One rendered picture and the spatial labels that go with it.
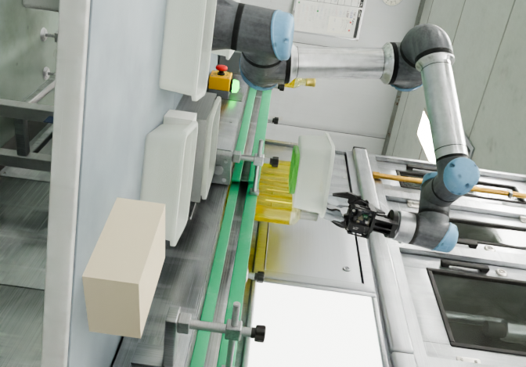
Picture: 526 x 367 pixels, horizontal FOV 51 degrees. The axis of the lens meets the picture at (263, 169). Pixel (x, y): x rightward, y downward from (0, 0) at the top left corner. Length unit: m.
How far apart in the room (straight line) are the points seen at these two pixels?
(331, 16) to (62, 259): 6.92
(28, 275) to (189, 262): 0.49
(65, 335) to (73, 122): 0.28
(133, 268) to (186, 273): 0.46
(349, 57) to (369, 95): 6.34
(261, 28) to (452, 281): 0.95
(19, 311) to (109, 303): 0.70
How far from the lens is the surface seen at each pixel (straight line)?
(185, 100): 1.36
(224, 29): 1.38
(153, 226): 0.84
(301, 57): 1.52
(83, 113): 0.69
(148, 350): 1.07
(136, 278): 0.77
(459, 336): 1.62
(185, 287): 1.20
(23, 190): 1.94
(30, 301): 1.51
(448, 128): 1.38
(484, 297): 1.79
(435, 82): 1.43
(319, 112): 7.91
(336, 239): 1.74
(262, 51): 1.39
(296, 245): 1.68
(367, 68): 1.56
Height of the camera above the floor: 0.96
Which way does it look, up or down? level
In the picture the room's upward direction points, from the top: 98 degrees clockwise
